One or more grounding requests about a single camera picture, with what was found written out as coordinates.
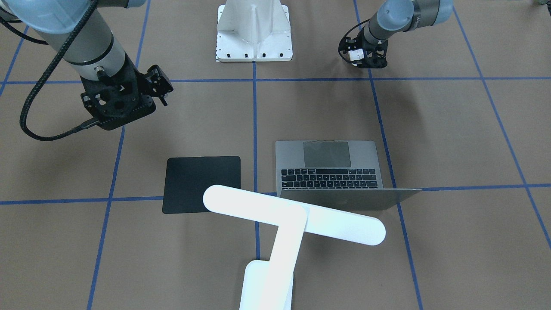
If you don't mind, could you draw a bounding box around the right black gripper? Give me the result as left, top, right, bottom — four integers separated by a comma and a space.
80, 54, 174, 106

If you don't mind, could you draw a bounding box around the black mouse pad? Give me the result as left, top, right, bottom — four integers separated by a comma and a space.
162, 155, 241, 214

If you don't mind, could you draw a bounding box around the grey laptop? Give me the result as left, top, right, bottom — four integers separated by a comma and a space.
275, 140, 421, 211

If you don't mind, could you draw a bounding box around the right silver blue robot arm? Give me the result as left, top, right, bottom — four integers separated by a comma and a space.
1, 0, 174, 118

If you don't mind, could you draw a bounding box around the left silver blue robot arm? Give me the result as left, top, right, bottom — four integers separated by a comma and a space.
361, 0, 453, 45

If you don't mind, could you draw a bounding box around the white desk lamp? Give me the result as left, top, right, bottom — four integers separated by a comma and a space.
203, 185, 386, 310

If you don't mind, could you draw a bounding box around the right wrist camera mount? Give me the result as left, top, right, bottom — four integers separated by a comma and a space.
80, 79, 157, 131

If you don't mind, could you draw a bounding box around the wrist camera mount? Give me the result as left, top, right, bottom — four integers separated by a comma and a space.
80, 79, 157, 131
338, 37, 388, 69

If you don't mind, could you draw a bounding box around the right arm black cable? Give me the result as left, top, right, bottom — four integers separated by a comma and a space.
0, 0, 104, 142

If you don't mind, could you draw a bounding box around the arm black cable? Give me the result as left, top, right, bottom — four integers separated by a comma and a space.
338, 19, 371, 56
0, 0, 104, 142

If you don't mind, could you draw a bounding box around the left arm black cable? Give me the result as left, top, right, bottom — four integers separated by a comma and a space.
338, 19, 371, 56

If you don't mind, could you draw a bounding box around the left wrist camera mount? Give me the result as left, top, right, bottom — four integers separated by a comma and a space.
338, 37, 388, 69

